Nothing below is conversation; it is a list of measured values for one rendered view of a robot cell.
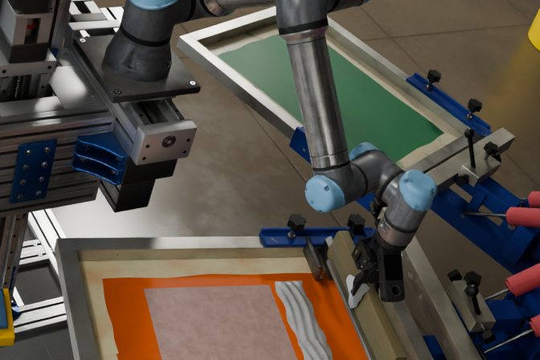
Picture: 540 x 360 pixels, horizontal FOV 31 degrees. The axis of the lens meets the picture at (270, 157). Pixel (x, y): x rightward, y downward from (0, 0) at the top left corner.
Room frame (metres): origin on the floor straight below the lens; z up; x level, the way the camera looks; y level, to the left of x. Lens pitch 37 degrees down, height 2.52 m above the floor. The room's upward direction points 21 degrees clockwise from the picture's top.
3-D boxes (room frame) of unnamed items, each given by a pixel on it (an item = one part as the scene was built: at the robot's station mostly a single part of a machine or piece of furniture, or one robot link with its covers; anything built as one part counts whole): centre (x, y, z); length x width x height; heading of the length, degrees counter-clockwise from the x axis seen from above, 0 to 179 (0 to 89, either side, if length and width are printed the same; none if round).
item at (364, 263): (1.57, -0.29, 1.21); 0.09 x 0.08 x 0.12; 31
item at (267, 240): (1.80, -0.18, 0.98); 0.30 x 0.05 x 0.07; 121
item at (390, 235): (1.56, -0.29, 1.29); 0.08 x 0.08 x 0.05
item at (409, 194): (1.57, -0.29, 1.37); 0.09 x 0.08 x 0.11; 57
